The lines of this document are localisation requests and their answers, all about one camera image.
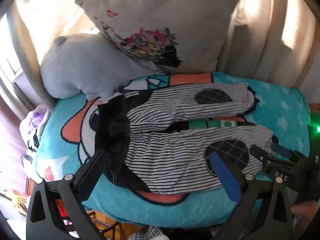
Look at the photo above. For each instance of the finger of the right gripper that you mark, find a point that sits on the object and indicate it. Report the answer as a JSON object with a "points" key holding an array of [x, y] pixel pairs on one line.
{"points": [[261, 155], [284, 152]]}

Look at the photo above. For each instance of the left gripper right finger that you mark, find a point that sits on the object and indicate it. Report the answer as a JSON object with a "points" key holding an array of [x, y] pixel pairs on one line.
{"points": [[274, 219]]}

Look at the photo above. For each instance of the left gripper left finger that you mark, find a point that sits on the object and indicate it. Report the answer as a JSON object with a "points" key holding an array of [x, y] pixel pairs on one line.
{"points": [[55, 207]]}

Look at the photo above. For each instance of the black white striped pants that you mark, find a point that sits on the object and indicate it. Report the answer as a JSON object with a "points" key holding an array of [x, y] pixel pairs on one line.
{"points": [[160, 140]]}

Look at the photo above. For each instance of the person's right hand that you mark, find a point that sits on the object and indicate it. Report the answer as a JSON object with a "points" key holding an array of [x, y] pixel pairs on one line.
{"points": [[306, 212]]}

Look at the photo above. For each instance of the orange red cloth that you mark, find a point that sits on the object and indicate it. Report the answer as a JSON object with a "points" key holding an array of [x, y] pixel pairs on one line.
{"points": [[314, 107]]}

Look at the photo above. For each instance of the dark wooden chair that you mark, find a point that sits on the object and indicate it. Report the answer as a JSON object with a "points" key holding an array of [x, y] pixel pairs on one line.
{"points": [[110, 229]]}

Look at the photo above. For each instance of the cream floral throw pillow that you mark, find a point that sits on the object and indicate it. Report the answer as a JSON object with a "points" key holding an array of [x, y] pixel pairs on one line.
{"points": [[179, 35]]}

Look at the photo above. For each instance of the grey plush pillow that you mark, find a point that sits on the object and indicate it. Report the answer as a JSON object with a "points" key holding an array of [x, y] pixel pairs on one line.
{"points": [[89, 64]]}

